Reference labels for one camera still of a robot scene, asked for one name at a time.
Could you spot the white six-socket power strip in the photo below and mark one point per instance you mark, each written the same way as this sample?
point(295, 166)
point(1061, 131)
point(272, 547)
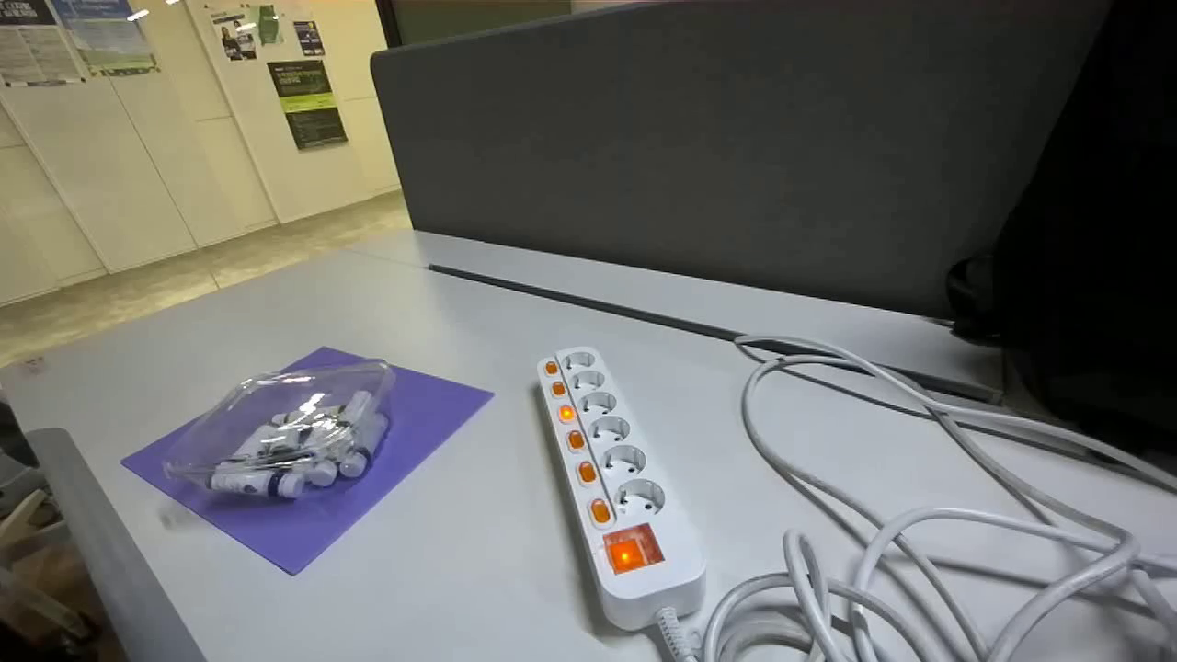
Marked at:
point(631, 519)

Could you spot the white batteries in bowl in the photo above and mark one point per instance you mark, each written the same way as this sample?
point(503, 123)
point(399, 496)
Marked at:
point(299, 450)

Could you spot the clear plastic bowl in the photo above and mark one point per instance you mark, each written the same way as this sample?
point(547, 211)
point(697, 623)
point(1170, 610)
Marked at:
point(257, 402)

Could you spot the purple paper mat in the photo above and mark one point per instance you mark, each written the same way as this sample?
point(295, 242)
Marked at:
point(425, 412)

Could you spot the grey desk partition panel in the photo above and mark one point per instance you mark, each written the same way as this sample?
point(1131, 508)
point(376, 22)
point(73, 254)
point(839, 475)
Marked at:
point(844, 150)

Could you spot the black chair back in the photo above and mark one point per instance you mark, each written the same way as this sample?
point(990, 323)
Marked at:
point(1078, 287)

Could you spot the black green wall poster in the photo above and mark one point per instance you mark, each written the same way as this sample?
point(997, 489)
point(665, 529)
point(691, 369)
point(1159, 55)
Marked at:
point(306, 106)

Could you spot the blue white wall poster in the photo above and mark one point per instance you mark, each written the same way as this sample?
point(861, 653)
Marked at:
point(107, 35)

